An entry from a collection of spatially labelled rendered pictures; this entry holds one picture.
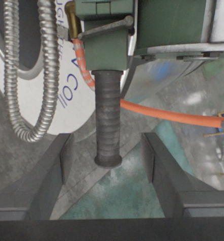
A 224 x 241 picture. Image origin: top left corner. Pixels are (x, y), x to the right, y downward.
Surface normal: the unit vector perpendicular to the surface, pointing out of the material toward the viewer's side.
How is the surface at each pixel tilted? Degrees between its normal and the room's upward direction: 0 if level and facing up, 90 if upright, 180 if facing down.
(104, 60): 58
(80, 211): 0
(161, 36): 95
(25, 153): 0
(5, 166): 0
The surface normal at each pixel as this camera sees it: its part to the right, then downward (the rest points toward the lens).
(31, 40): 0.62, -0.27
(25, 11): 0.77, 0.29
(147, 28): -0.91, 0.13
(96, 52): -0.15, 0.30
